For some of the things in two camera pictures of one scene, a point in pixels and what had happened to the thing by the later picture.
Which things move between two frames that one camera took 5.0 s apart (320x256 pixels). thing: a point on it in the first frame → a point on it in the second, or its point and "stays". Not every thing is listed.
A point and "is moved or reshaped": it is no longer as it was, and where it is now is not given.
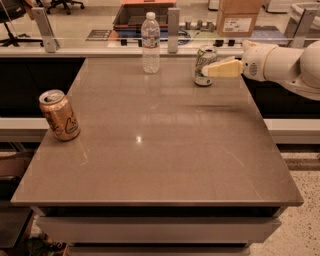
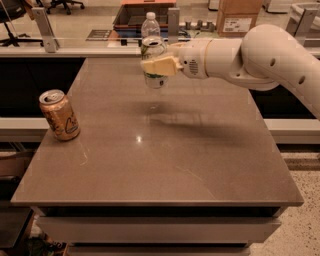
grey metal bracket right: x=302 y=18 stays
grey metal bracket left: x=51 y=43 stays
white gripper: x=256 y=64 → x=192 y=58
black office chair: x=11 y=10 stays
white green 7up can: x=206 y=54 is moved or reshaped
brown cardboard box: x=237 y=18 stays
